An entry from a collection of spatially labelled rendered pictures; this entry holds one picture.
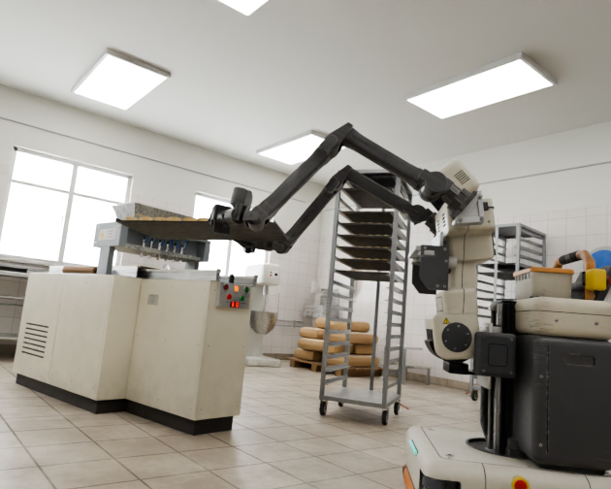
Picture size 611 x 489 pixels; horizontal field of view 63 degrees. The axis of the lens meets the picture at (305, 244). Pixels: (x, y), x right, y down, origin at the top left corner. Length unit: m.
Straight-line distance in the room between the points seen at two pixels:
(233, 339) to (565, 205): 4.23
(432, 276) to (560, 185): 4.47
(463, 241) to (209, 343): 1.55
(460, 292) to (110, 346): 2.20
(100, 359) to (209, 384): 0.76
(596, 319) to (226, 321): 1.89
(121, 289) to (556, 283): 2.44
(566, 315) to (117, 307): 2.50
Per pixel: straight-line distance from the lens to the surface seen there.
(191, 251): 3.71
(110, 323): 3.29
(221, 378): 2.94
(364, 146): 1.79
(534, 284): 1.94
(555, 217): 6.13
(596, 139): 6.20
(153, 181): 7.09
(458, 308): 1.86
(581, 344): 1.81
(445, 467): 1.72
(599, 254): 5.72
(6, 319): 6.54
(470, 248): 1.92
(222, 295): 2.84
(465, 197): 1.77
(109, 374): 3.34
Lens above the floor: 0.67
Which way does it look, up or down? 9 degrees up
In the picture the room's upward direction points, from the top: 5 degrees clockwise
